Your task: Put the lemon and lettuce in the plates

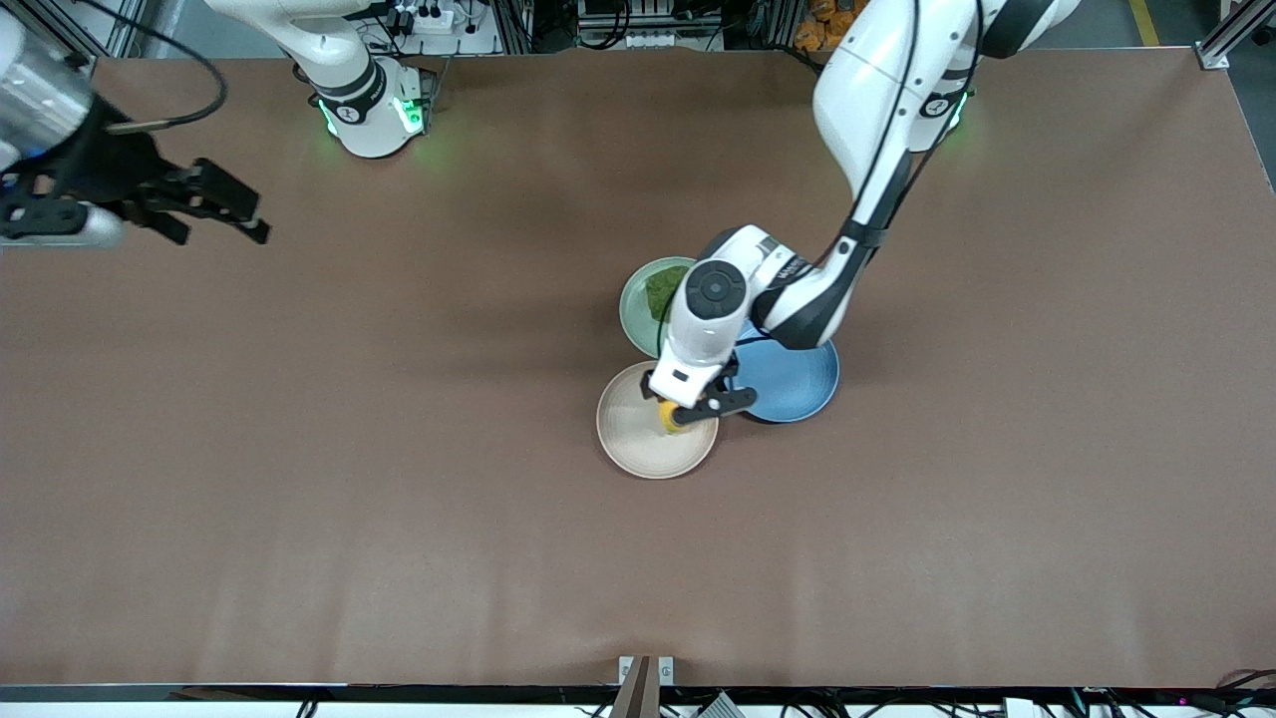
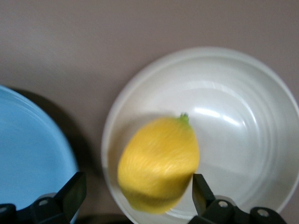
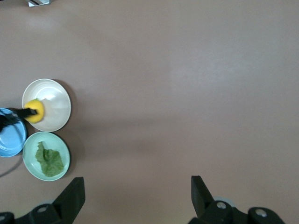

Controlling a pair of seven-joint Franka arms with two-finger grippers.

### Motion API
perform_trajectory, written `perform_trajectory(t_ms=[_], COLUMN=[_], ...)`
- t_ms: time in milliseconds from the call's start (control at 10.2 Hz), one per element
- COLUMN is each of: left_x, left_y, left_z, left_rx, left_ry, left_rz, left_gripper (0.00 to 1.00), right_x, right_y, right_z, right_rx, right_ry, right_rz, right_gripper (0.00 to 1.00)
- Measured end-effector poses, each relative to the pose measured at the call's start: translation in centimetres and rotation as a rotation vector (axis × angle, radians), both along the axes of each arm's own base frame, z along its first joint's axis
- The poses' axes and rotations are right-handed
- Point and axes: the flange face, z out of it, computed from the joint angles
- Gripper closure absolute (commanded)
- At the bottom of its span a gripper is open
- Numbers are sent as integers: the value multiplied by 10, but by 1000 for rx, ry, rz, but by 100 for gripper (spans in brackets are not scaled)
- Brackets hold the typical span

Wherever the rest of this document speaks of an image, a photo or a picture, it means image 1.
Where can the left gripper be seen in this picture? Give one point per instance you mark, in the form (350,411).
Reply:
(645,388)

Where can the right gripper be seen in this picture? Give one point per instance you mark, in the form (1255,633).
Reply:
(112,168)

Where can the yellow lemon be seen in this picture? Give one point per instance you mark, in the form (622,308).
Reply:
(668,421)

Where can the green lettuce leaf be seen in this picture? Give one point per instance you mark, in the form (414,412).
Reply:
(660,292)

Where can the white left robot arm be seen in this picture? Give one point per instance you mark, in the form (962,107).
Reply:
(877,80)

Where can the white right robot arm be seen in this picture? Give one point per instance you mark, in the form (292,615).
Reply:
(364,100)

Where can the light green plate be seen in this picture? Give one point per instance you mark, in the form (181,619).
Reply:
(638,309)

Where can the beige plate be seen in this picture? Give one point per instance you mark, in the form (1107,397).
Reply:
(628,439)

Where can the blue plate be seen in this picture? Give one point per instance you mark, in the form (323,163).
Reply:
(797,384)

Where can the white power strip with plugs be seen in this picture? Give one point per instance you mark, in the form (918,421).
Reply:
(434,18)

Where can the long white power strip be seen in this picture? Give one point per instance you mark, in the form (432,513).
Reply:
(648,40)

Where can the bag of orange items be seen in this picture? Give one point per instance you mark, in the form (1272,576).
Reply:
(822,30)

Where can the aluminium frame profile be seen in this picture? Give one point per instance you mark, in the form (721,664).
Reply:
(110,25)
(1221,45)

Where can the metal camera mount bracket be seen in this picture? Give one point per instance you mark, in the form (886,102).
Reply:
(646,688)

